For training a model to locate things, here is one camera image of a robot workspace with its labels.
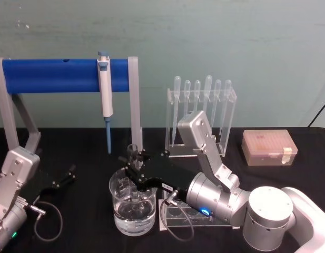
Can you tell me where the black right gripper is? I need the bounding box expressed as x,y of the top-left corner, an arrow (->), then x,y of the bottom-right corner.
117,148 -> 199,209

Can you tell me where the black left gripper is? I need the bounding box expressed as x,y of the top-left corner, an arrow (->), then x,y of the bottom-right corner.
24,164 -> 77,207

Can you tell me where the clear glass test tube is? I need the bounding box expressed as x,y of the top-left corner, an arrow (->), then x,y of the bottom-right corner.
127,143 -> 142,203

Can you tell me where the black table cloth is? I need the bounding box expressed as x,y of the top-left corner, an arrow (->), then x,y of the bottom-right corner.
0,126 -> 325,253

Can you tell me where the clear glass beaker with water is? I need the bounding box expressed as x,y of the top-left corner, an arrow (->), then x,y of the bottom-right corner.
108,168 -> 157,236

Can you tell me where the clear acrylic test tube rack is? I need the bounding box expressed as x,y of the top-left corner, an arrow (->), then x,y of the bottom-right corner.
157,189 -> 232,232

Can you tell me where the white and blue pipette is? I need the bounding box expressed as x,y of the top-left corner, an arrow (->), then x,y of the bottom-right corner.
96,51 -> 114,154

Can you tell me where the clear acrylic pipette rack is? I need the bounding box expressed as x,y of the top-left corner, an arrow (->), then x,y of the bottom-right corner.
165,86 -> 238,159

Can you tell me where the grey stand with blue bar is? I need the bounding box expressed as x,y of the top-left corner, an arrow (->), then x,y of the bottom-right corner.
0,56 -> 144,159

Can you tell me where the translucent pipette tip box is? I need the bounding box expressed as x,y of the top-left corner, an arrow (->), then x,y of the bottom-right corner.
241,129 -> 299,167

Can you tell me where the thin dark left gripper cable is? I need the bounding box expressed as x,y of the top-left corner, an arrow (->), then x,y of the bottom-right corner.
27,201 -> 64,241

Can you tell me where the thin dark gripper cable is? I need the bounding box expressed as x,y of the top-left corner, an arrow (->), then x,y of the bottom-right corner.
27,201 -> 64,241
161,190 -> 213,242

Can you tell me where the thin dark right gripper cable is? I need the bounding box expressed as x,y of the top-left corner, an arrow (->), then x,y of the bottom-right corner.
161,190 -> 213,242

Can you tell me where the black wall cable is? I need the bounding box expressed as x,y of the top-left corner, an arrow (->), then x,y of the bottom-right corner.
306,96 -> 325,129

